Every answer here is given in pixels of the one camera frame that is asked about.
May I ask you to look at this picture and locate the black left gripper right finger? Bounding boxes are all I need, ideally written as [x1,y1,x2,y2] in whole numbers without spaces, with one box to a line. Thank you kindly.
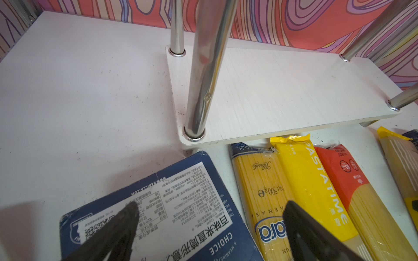
[283,201,362,261]

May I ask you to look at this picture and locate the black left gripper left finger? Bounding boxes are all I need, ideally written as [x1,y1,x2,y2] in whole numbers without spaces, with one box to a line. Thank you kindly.
[65,202,139,261]

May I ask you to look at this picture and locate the dark blue spaghetti pack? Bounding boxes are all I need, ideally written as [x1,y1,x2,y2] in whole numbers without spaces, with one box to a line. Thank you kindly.
[403,129,418,149]

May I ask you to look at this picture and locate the dark blue pasta box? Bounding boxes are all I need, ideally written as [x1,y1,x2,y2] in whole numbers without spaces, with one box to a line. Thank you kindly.
[59,151,262,261]

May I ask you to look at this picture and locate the yellow Pastatime spaghetti pack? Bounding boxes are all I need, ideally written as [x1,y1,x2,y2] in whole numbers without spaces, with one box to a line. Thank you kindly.
[270,135,372,261]

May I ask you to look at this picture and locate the blue yellow Ankara spaghetti pack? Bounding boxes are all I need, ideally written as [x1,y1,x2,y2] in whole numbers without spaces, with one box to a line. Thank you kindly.
[230,142,294,261]

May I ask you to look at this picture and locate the red spaghetti pack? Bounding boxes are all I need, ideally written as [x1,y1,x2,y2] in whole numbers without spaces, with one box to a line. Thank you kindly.
[315,145,418,261]

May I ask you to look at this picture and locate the white two-tier shelf rack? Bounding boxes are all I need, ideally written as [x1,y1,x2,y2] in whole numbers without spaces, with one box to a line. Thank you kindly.
[166,1,418,150]

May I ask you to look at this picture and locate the aluminium frame profiles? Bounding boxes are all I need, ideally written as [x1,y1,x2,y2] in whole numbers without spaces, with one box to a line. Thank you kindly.
[7,0,42,27]

